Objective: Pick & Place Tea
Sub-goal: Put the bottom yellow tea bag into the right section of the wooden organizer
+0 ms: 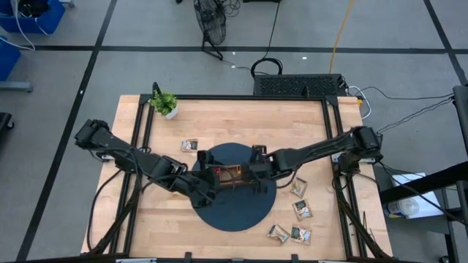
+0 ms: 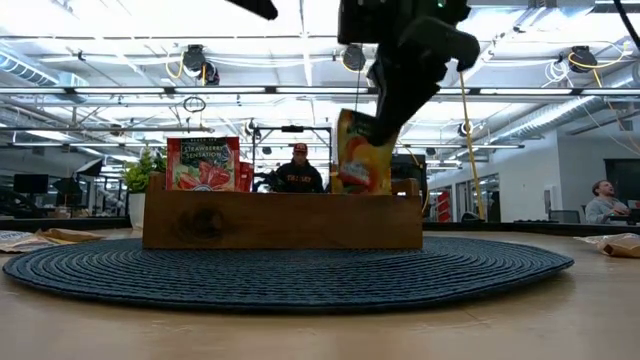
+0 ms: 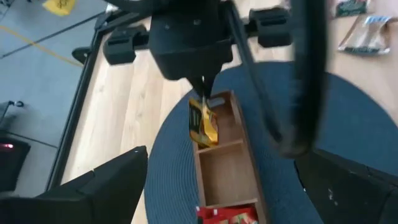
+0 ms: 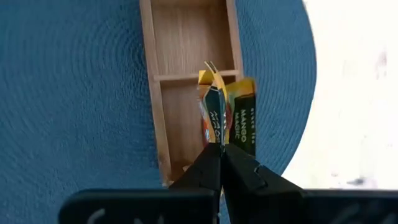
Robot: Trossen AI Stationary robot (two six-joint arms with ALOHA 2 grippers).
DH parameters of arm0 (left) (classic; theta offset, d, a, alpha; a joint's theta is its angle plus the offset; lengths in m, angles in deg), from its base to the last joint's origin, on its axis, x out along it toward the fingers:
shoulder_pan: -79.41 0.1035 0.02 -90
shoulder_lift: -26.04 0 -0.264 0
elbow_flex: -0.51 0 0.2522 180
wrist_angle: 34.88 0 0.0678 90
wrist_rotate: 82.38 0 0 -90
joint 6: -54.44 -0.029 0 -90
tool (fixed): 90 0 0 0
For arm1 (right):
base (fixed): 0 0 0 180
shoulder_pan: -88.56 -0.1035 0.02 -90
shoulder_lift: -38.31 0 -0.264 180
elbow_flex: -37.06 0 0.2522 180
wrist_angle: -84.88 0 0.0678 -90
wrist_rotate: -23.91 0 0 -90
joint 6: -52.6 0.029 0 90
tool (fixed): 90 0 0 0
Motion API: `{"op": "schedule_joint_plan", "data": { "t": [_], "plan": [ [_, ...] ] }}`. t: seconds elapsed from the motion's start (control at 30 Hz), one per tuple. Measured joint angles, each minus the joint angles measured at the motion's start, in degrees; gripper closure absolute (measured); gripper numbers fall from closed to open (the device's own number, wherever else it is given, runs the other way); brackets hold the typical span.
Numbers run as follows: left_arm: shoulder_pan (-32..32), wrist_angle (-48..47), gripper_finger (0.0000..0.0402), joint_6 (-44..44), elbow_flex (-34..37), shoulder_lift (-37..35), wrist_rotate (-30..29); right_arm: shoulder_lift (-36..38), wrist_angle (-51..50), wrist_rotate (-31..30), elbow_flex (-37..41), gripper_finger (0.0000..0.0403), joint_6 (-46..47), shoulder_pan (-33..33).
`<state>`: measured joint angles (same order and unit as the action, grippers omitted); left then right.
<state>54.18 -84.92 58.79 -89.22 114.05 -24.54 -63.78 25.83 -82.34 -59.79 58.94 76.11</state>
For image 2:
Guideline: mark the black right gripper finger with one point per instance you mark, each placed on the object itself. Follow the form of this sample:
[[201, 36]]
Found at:
[[400, 95]]

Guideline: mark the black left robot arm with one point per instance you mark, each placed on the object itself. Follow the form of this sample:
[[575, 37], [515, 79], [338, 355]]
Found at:
[[255, 7]]

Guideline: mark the beige tea packet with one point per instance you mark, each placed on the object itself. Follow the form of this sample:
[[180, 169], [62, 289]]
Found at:
[[70, 235], [620, 246]]

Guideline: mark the silver ventilation duct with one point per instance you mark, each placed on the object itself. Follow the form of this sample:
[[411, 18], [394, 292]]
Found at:
[[550, 117]]

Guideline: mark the wooden three-compartment box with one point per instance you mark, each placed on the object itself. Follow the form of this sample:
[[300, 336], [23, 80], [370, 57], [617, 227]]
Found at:
[[280, 222]]

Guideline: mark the small green plant white pot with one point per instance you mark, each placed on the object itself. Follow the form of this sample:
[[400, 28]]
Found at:
[[135, 180]]

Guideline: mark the grey office chair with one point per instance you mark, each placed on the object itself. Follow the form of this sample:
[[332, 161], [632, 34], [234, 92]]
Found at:
[[565, 216]]

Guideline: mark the round dark blue woven placemat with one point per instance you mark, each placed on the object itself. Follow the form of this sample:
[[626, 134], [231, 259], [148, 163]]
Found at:
[[300, 280]]

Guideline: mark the black metal rig frame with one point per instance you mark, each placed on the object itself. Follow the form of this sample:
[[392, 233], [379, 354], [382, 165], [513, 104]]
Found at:
[[292, 128]]

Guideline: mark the person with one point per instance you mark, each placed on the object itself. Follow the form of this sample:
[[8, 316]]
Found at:
[[300, 177], [602, 210]]

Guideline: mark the red cabinet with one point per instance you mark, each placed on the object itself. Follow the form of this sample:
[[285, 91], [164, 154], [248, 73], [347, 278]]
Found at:
[[443, 205]]

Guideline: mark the orange tea packet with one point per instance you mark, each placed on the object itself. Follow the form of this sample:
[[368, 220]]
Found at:
[[333, 186], [20, 242], [360, 165]]

